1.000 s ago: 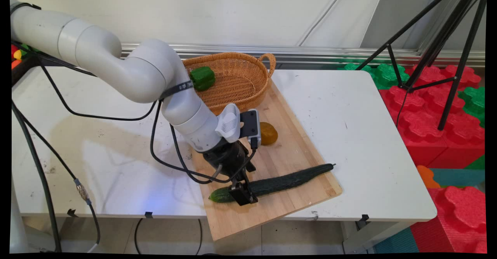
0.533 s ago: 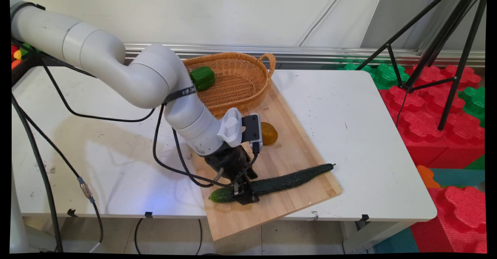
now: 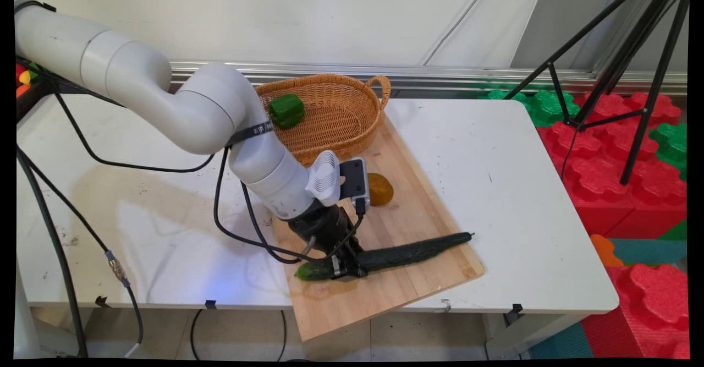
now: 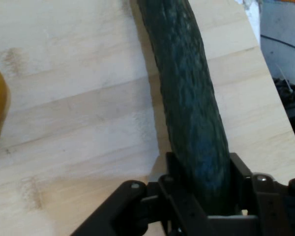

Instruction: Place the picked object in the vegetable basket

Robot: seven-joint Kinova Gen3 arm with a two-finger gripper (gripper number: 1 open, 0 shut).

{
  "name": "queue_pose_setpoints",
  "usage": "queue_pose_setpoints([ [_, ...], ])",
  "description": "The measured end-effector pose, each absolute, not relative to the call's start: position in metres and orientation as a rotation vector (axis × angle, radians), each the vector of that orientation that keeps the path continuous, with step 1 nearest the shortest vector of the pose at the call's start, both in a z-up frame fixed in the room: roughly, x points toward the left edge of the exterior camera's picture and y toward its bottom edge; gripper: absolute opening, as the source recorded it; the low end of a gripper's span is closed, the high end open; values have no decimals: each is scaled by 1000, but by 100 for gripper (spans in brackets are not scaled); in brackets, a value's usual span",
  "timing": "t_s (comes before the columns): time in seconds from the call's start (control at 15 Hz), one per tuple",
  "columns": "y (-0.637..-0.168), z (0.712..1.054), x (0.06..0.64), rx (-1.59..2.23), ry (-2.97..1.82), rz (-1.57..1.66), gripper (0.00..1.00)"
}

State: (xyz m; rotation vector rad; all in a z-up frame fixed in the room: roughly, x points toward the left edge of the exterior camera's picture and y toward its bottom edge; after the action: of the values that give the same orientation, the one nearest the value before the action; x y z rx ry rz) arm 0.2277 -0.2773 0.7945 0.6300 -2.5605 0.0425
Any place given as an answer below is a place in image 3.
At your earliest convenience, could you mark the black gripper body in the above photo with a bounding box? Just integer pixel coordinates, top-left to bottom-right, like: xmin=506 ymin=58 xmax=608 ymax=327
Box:
xmin=289 ymin=205 xmax=361 ymax=258

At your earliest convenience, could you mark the dark green cucumber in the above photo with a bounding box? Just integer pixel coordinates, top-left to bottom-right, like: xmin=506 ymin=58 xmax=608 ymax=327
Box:
xmin=295 ymin=232 xmax=474 ymax=281

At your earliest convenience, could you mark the wooden cutting board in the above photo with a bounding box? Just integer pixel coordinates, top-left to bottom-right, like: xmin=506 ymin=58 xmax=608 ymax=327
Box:
xmin=271 ymin=111 xmax=486 ymax=342

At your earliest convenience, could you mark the brown potato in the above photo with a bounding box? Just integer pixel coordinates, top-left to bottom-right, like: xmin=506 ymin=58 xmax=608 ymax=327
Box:
xmin=366 ymin=173 xmax=394 ymax=207

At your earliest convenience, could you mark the woven wicker basket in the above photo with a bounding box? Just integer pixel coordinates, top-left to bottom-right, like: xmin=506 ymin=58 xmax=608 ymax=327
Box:
xmin=254 ymin=74 xmax=392 ymax=167

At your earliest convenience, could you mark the green bell pepper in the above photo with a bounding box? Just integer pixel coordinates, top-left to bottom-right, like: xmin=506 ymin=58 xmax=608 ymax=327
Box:
xmin=268 ymin=94 xmax=306 ymax=129

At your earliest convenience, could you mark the green foam block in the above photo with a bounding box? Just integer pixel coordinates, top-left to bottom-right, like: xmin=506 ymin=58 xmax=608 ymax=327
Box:
xmin=478 ymin=89 xmax=581 ymax=127
xmin=648 ymin=122 xmax=688 ymax=182

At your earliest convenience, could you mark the orange foam block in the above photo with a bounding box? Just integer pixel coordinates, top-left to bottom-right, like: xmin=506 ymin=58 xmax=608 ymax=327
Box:
xmin=590 ymin=234 xmax=625 ymax=269

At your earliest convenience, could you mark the large red foam block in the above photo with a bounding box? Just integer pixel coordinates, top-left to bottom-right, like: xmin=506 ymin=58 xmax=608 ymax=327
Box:
xmin=536 ymin=91 xmax=688 ymax=239

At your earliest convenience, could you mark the teal foam mat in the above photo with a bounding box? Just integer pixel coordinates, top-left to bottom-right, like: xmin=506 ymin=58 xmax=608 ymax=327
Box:
xmin=609 ymin=238 xmax=688 ymax=266

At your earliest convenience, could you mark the black tripod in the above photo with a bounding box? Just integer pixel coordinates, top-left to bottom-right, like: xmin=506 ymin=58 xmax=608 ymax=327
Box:
xmin=503 ymin=0 xmax=691 ymax=186

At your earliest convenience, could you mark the white ribbed camera mount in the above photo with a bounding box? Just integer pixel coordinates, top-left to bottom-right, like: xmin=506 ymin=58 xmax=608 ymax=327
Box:
xmin=305 ymin=150 xmax=342 ymax=208

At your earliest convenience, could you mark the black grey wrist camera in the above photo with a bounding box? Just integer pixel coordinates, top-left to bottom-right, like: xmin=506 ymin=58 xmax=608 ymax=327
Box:
xmin=338 ymin=157 xmax=371 ymax=216

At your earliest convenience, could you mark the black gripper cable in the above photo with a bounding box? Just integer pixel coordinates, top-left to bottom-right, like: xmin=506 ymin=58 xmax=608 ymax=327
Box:
xmin=241 ymin=182 xmax=302 ymax=265

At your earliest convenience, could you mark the thin black looped cable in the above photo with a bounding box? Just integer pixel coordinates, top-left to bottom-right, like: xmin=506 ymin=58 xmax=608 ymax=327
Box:
xmin=190 ymin=309 xmax=288 ymax=362

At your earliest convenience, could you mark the black camera cable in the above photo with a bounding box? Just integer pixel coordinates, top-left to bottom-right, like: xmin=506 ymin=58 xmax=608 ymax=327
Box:
xmin=213 ymin=146 xmax=368 ymax=263

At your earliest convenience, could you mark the black arm strap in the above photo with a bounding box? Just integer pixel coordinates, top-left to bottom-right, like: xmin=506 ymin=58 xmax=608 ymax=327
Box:
xmin=227 ymin=120 xmax=274 ymax=149

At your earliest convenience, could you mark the long black arm cable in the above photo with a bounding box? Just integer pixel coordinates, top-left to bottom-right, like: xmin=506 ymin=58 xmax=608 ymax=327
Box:
xmin=52 ymin=84 xmax=216 ymax=173

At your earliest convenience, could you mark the white table leg frame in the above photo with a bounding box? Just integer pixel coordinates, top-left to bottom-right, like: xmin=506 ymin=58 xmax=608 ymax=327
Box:
xmin=484 ymin=312 xmax=585 ymax=358

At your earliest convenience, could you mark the aluminium wall rail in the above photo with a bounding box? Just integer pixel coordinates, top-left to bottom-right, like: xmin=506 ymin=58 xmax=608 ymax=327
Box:
xmin=168 ymin=62 xmax=688 ymax=97

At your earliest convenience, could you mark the black cable with metal connector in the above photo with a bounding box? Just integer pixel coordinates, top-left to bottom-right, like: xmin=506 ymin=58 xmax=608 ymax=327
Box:
xmin=16 ymin=150 xmax=145 ymax=359

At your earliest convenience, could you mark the thin black tripod cable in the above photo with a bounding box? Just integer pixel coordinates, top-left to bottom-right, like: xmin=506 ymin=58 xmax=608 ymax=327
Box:
xmin=560 ymin=127 xmax=579 ymax=182

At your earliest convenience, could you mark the white wall cable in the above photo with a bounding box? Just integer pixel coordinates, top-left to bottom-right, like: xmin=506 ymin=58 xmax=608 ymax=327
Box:
xmin=422 ymin=0 xmax=493 ymax=66

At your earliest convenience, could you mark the thick black cable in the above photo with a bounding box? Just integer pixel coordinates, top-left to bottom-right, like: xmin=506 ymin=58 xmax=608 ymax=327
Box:
xmin=16 ymin=146 xmax=90 ymax=358

